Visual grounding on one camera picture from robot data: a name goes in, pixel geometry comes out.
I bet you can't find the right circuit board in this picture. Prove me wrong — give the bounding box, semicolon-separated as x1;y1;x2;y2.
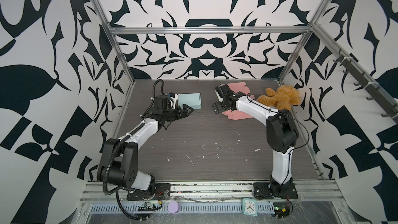
272;201;293;219

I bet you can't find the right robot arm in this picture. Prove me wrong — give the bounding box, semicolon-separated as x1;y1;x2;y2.
212;84;299;191

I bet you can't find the circuit board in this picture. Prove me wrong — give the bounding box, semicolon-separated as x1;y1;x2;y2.
272;201;293;219
137;201;162;212

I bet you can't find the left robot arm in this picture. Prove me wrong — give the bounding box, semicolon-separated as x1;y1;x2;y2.
97;93;194;195

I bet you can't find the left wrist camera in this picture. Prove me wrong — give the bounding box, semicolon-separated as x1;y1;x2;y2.
167;92;179;109

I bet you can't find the brown teddy bear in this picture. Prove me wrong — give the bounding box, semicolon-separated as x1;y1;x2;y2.
257;85;302;111

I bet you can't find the green square clock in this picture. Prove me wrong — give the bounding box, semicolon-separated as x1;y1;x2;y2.
242;198;258;216

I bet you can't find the pink paper box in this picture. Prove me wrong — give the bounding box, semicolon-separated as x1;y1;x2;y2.
222;82;252;120

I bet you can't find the purple round lid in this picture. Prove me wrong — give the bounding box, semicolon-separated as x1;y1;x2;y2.
167;200;180;214

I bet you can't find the left circuit board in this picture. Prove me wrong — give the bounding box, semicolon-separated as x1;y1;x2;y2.
137;201;162;212

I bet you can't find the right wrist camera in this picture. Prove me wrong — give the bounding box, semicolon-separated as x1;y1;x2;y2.
215;84;229;102

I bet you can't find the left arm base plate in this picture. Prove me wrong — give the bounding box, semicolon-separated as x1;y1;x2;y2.
126;183;171;201

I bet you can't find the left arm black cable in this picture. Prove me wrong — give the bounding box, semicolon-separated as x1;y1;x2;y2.
151;79;165;100

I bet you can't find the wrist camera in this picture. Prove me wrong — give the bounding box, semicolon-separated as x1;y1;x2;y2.
215;84;229;102
167;92;179;109

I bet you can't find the light blue paper box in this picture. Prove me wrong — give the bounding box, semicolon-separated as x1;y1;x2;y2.
177;93;202;110

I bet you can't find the wall hook rail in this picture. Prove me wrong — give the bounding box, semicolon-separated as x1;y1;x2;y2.
333;48;398;119

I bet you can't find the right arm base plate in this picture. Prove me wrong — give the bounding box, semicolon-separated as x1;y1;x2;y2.
253;181;299;200

